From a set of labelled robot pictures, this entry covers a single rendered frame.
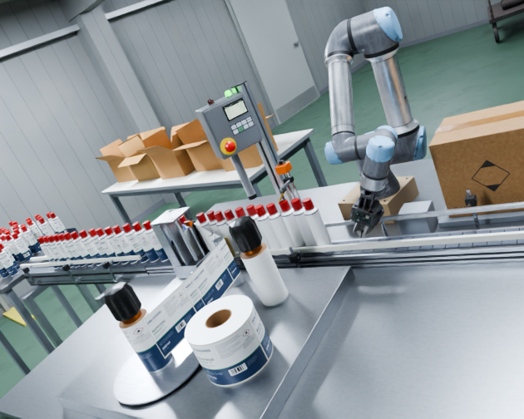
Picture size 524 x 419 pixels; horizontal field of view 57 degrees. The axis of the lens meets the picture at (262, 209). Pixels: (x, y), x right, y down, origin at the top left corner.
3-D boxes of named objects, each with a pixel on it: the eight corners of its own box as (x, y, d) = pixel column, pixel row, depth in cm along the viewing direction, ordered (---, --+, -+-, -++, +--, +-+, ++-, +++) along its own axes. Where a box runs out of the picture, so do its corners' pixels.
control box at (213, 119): (216, 157, 180) (194, 110, 174) (254, 137, 184) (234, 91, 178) (224, 160, 171) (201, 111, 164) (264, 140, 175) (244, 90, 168)
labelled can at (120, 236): (128, 264, 236) (107, 229, 229) (135, 258, 240) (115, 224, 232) (135, 264, 233) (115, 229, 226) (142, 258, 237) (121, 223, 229)
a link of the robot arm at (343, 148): (314, 22, 162) (321, 160, 150) (345, 12, 156) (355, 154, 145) (328, 39, 172) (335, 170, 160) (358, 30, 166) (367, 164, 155)
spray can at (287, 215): (294, 253, 176) (274, 206, 169) (299, 246, 181) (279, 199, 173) (307, 252, 174) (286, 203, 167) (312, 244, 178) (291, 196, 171)
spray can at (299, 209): (305, 252, 174) (284, 204, 167) (313, 244, 177) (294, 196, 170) (316, 253, 170) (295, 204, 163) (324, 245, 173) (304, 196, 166)
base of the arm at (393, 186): (354, 201, 186) (348, 178, 182) (370, 183, 196) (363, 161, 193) (391, 199, 176) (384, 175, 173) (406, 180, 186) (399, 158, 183)
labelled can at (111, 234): (122, 262, 242) (102, 228, 235) (132, 258, 243) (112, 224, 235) (121, 266, 237) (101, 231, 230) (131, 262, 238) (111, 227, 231)
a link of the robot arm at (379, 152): (398, 136, 139) (394, 150, 132) (390, 169, 145) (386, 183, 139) (371, 130, 141) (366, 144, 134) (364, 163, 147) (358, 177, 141)
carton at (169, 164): (151, 185, 416) (131, 146, 402) (187, 161, 444) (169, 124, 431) (182, 181, 385) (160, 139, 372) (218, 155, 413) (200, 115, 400)
